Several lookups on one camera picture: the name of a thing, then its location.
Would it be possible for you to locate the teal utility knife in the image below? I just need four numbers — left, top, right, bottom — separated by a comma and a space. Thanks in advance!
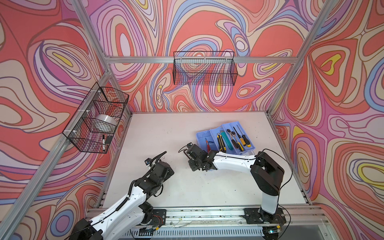
220, 130, 234, 151

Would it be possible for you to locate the white and blue tool box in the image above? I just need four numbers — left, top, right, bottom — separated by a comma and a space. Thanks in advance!
196, 122, 255, 155

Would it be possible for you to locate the black yellow ratchet wrench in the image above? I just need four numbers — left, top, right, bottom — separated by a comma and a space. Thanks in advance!
231, 128, 245, 152

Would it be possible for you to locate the black yellow long screwdriver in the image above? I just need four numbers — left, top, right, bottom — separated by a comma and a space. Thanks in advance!
238, 127, 252, 148

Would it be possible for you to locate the orange handled screwdriver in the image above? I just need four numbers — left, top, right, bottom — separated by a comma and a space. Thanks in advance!
205, 139, 211, 153

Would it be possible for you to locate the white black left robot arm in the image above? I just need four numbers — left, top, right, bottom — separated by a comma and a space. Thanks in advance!
67, 161, 174, 240

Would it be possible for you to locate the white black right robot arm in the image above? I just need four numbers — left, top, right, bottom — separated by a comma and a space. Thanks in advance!
182, 143, 285, 216

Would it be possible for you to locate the silver tape roll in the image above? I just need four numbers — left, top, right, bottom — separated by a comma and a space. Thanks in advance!
92, 114, 118, 127

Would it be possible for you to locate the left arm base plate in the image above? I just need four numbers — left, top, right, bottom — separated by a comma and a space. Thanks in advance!
131, 209, 167, 228

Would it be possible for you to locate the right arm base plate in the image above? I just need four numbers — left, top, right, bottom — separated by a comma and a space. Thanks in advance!
241, 208, 287, 225

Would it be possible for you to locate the black wire basket left wall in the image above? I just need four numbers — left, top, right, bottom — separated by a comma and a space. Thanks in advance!
63, 83, 129, 154

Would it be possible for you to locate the black wire basket wall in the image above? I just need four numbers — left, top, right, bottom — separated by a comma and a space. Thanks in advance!
63, 83, 129, 154
173, 50, 238, 86

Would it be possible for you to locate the black wire basket back wall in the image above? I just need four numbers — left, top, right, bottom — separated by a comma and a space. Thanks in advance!
173, 50, 238, 86

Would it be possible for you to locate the aluminium front rail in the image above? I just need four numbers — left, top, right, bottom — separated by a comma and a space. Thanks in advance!
161, 205, 331, 229

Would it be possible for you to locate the aluminium corner frame post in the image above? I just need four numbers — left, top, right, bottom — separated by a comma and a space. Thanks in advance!
266, 0, 338, 117

